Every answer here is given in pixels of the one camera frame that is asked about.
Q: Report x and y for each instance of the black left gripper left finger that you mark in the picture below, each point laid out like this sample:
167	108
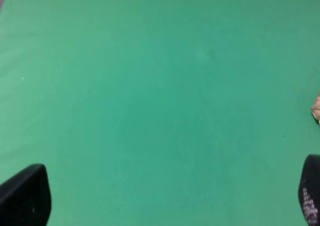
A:
25	198

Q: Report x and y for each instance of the orange striped bread roll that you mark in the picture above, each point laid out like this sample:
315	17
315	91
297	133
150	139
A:
315	109

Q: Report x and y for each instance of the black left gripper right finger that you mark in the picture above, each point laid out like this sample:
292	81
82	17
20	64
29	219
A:
308	190

